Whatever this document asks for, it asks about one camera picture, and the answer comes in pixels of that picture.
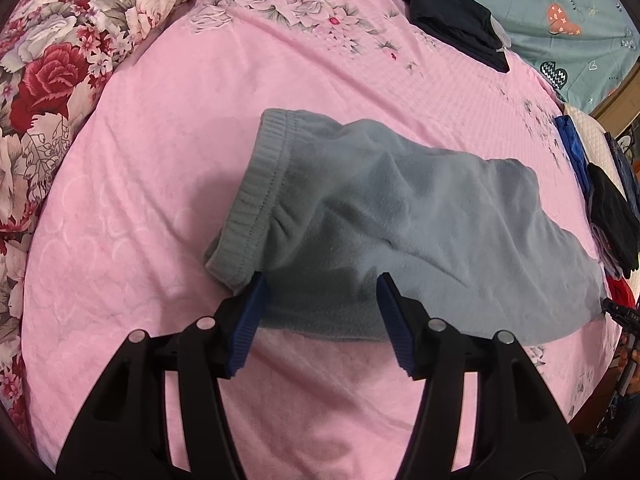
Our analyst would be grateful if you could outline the grey fleece pants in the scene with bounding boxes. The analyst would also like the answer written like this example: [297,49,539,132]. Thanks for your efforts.
[205,108,605,346]

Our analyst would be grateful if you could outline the black garment in pile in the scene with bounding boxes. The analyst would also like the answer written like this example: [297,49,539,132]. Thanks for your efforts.
[587,162,639,278]

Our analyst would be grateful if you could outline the pink floral bed sheet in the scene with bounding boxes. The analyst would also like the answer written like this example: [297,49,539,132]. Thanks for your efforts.
[22,0,598,479]

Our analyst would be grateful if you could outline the blue garment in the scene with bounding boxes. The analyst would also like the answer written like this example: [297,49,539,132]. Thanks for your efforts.
[553,115,591,200]

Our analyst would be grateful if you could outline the white textured cloth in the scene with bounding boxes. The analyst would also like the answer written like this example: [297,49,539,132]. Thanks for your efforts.
[564,103,626,197]

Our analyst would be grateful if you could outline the wooden headboard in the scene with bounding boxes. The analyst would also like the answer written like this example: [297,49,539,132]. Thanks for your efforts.
[590,63,640,136]

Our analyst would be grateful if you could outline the red floral quilt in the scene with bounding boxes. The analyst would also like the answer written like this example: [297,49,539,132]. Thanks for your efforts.
[1,0,186,437]

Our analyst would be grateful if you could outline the teal heart pattern pillow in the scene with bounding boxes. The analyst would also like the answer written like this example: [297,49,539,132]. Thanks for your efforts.
[475,0,639,113]

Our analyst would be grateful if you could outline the folded black garment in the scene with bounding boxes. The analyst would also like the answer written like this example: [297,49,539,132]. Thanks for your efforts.
[401,0,511,74]

